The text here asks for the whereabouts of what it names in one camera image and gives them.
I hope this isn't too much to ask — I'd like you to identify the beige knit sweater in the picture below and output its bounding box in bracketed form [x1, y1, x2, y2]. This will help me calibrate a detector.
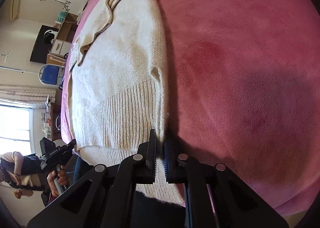
[67, 0, 186, 207]

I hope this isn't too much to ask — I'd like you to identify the blue folding chair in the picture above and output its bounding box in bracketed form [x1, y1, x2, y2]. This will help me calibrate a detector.
[39, 64, 65, 90]

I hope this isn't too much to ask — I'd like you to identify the person left hand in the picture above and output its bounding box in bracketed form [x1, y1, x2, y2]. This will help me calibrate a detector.
[47, 168, 69, 198]

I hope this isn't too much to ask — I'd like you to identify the standing bystander person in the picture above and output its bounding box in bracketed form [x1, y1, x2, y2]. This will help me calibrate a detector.
[1, 151, 50, 199]

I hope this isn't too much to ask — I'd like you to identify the wooden side table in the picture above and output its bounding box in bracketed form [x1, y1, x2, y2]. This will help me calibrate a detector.
[42, 102, 61, 141]

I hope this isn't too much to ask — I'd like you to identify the wooden desk with drawers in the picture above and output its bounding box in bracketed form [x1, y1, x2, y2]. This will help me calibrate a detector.
[44, 13, 78, 66]

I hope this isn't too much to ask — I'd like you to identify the black monitor screen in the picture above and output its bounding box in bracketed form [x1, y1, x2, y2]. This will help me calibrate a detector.
[30, 25, 58, 64]

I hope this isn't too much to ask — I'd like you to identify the pink bed blanket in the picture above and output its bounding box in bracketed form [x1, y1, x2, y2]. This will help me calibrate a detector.
[61, 0, 319, 216]

